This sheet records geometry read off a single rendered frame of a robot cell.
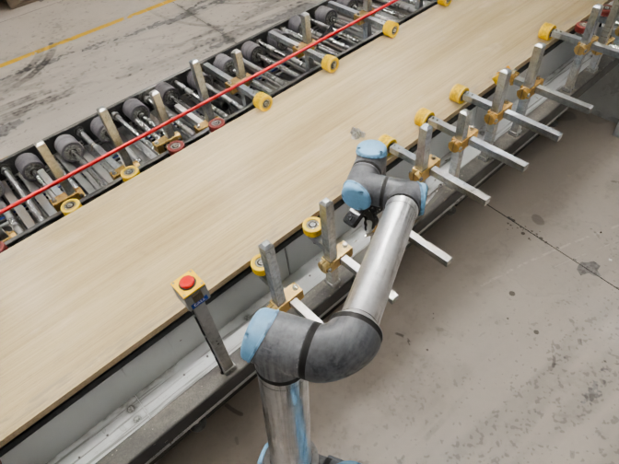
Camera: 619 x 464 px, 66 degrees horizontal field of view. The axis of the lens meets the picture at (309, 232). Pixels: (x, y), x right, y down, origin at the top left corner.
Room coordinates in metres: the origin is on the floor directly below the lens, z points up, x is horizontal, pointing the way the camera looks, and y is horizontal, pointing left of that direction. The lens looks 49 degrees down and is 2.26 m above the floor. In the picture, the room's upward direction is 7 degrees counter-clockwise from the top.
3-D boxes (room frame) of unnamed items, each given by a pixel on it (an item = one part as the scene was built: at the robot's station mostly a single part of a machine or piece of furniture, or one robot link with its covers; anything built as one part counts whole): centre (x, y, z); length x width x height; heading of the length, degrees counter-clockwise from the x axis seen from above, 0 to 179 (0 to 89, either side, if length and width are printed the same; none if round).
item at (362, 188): (0.99, -0.17, 1.29); 0.12 x 0.12 x 0.09; 64
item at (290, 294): (0.95, 0.12, 0.82); 0.14 x 0.06 x 0.05; 127
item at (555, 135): (1.68, -0.92, 0.95); 0.50 x 0.04 x 0.04; 37
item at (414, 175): (1.40, -0.48, 0.95); 0.14 x 0.06 x 0.05; 127
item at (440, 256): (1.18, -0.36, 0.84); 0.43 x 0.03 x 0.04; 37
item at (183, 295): (0.78, 0.34, 1.18); 0.07 x 0.07 x 0.08; 37
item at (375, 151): (1.10, -0.21, 1.29); 0.10 x 0.09 x 0.12; 154
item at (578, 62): (2.13, -1.47, 0.91); 0.04 x 0.04 x 0.48; 37
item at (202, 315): (0.78, 0.35, 0.93); 0.05 x 0.05 x 0.45; 37
